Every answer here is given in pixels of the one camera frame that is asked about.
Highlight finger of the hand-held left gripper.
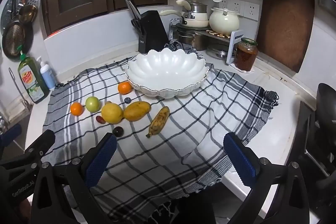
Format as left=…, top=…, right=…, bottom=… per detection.
left=0, top=130, right=56, bottom=169
left=0, top=124, right=23, bottom=147

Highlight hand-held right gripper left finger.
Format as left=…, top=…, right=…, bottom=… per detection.
left=30, top=132, right=118, bottom=224

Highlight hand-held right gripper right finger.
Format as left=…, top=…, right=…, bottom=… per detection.
left=223, top=132, right=318, bottom=224

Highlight yellow lemon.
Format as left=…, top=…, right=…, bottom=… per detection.
left=101, top=103, right=124, bottom=124

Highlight yellow mango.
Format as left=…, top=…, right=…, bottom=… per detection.
left=123, top=101, right=152, bottom=122

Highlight spotted yellow banana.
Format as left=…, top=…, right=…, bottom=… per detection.
left=146, top=106, right=170, bottom=138

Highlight white scalloped bowl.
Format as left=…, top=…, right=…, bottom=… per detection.
left=124, top=48, right=208, bottom=99

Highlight orange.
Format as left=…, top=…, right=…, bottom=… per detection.
left=117, top=81, right=133, bottom=95
left=70, top=102, right=84, bottom=116

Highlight green apple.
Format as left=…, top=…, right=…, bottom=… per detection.
left=85, top=96, right=101, bottom=112

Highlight green dish soap bottle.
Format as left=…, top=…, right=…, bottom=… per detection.
left=17, top=46, right=50, bottom=104

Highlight white blue pump bottle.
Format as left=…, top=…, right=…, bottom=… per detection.
left=36, top=56, right=56, bottom=91

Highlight black white checked cloth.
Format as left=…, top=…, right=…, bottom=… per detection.
left=42, top=42, right=279, bottom=224

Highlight black gas stove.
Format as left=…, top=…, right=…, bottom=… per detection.
left=289, top=102, right=336, bottom=188

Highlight glass jar of chili sauce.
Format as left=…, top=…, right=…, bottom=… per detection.
left=234, top=38, right=259, bottom=72

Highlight black wok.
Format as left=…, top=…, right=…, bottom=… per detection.
left=315, top=83, right=336, bottom=130

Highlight steel pot lid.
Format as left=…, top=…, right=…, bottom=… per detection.
left=206, top=47, right=230, bottom=60

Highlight kitchen shelf rack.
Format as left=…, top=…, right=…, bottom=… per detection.
left=169, top=18, right=244, bottom=65

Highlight brass ladle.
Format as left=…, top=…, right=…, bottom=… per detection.
left=18, top=0, right=37, bottom=23

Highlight wooden trivet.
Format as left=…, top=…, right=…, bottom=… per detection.
left=205, top=29, right=231, bottom=39

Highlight large steel pot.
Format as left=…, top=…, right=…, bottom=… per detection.
left=176, top=28, right=209, bottom=51

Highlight black knife block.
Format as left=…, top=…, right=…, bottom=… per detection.
left=138, top=10, right=170, bottom=54

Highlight brown wooden cutting board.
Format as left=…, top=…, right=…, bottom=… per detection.
left=256, top=0, right=315, bottom=73

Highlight cream lidded pot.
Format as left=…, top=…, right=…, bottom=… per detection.
left=209, top=7, right=240, bottom=35

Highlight cream saucepan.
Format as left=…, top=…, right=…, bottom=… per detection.
left=159, top=9, right=210, bottom=28

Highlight metal wire holder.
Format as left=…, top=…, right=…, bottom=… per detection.
left=8, top=67, right=33, bottom=111

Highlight black handled kitchen scissors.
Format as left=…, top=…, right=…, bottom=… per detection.
left=131, top=18, right=143, bottom=36

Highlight steel handled knives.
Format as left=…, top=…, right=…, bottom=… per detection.
left=124, top=0, right=142, bottom=20

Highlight steel pot with cream handle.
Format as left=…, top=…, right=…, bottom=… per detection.
left=176, top=0, right=208, bottom=20

